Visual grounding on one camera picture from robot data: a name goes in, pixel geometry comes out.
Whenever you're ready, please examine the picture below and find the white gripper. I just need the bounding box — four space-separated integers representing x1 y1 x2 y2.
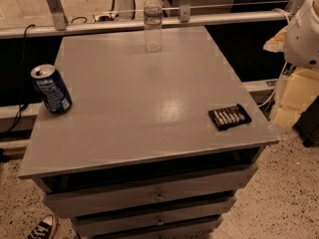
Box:
263 0 319 128

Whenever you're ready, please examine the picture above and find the clear plastic water bottle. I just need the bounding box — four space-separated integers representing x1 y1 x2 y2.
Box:
144 0 162 52

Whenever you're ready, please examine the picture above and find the grey drawer cabinet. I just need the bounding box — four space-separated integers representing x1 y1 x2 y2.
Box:
19 27 277 239

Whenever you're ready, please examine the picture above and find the white power strip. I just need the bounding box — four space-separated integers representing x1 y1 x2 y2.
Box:
93 13 118 22

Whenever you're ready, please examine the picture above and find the blue soda can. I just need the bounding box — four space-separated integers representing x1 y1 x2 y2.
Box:
30 64 72 114

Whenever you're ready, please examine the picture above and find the black and white sneaker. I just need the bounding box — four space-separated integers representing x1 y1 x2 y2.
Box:
26 214 58 239

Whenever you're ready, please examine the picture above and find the white cable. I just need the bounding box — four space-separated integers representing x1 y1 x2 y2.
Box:
257 7 293 110

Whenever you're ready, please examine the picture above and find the metal railing frame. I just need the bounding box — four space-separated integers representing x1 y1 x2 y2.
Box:
0 0 305 39

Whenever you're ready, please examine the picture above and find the black cable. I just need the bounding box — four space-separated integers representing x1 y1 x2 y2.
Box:
0 23 36 134

